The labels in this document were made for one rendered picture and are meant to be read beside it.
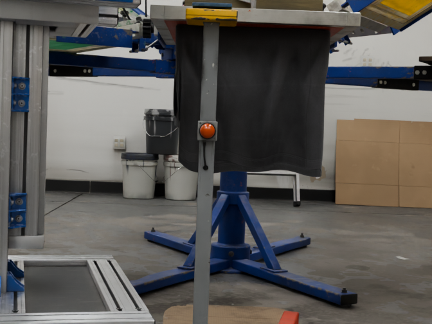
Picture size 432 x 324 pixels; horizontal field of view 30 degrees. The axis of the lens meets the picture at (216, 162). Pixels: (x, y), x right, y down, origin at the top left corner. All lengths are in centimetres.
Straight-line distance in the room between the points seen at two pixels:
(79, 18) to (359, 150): 520
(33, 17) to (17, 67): 17
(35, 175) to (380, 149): 520
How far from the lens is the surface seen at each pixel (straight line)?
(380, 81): 418
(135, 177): 665
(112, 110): 703
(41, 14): 201
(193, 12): 203
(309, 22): 228
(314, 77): 236
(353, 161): 699
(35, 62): 211
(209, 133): 202
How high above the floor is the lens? 68
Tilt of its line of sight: 3 degrees down
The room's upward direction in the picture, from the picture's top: 2 degrees clockwise
